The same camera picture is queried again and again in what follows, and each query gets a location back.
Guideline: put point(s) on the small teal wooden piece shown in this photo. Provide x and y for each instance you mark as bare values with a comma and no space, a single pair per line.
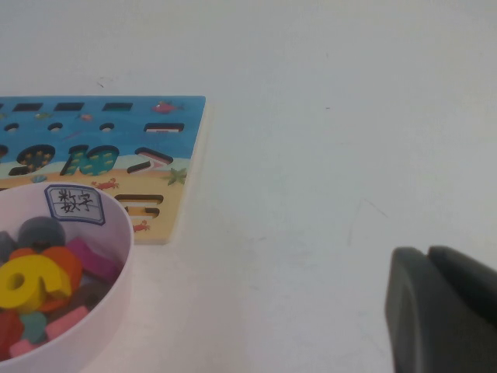
34,325

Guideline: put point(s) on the brown number eight piece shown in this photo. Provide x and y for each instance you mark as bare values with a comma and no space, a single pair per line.
93,295

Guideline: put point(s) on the ocean themed wooden puzzle board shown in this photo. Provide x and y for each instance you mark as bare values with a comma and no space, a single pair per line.
186,128

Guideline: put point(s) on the yellow number six piece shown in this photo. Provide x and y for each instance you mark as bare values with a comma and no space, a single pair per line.
37,272

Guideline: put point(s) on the pink wooden symbol piece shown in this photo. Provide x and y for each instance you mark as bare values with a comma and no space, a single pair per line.
66,320

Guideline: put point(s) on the orange wooden number piece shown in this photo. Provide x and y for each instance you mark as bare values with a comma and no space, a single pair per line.
71,264

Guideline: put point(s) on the paper label on pink bowl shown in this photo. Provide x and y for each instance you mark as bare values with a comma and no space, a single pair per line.
75,204

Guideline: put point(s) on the magenta wooden number piece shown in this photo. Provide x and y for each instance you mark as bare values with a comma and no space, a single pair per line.
91,254

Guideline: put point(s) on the red number seven piece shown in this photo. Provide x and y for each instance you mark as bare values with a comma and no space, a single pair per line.
7,330

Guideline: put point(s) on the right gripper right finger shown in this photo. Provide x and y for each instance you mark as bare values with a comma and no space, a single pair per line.
470,279

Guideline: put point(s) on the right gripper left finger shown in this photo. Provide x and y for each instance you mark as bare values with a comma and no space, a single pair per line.
427,322

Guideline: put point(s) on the pink plastic bowl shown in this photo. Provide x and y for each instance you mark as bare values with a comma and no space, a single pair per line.
116,272

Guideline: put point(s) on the grey wooden number piece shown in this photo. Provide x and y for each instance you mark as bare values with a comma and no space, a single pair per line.
40,231

